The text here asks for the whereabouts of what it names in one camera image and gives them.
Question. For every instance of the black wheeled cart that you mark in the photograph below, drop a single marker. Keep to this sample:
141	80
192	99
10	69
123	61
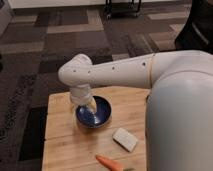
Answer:
128	8

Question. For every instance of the black office chair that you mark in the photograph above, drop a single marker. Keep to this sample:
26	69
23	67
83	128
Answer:
197	33

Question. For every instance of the translucent yellowish gripper finger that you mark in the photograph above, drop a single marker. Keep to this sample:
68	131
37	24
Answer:
92	105
74	119

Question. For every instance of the orange carrot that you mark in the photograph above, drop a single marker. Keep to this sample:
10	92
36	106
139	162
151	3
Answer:
111	164

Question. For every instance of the white sponge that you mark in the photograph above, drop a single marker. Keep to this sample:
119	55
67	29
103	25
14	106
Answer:
127	140

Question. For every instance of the dark blue bowl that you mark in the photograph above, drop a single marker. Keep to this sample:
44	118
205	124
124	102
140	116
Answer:
94	118

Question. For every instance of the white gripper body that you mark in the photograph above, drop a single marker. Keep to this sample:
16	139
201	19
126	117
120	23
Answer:
81	94

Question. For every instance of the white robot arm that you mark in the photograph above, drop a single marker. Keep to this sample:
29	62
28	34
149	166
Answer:
179	112

